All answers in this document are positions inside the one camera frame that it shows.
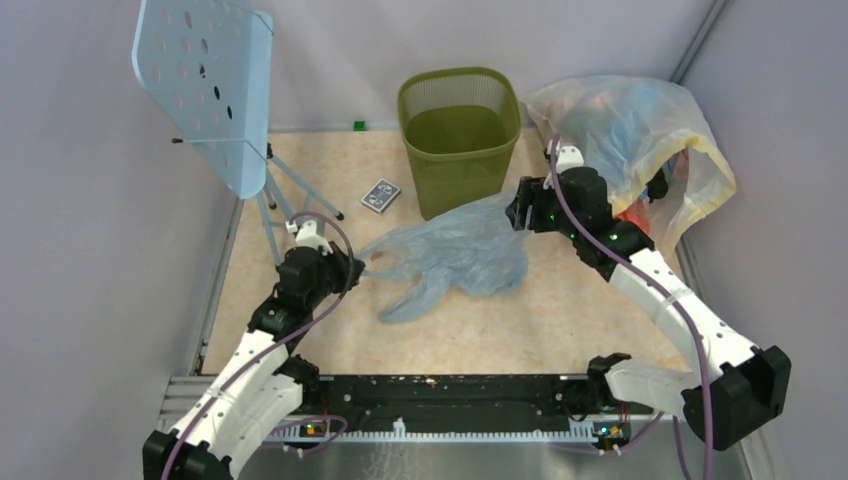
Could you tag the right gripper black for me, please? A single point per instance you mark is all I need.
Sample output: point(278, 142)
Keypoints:
point(531, 192)

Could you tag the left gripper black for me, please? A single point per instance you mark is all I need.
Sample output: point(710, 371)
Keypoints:
point(343, 263)

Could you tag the blue plastic trash bag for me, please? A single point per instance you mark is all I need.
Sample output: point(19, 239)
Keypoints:
point(473, 247)

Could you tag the green mesh trash bin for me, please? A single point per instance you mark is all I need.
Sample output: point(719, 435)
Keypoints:
point(459, 127)

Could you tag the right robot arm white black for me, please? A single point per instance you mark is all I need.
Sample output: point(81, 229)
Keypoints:
point(734, 387)

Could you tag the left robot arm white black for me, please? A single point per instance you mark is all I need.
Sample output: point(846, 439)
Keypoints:
point(260, 385)

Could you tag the large translucent bag of trash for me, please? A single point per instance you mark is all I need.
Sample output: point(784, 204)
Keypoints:
point(649, 139)

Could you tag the blue playing card box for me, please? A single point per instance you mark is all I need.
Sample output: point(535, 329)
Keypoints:
point(380, 196)

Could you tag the white toothed rack strip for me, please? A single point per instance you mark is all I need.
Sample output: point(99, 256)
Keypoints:
point(580, 432)

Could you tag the light blue music stand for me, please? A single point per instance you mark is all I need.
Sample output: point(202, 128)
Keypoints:
point(207, 64)

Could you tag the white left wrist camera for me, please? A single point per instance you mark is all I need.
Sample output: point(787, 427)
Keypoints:
point(309, 235)

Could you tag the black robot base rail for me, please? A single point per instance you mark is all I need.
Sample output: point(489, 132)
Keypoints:
point(494, 404)

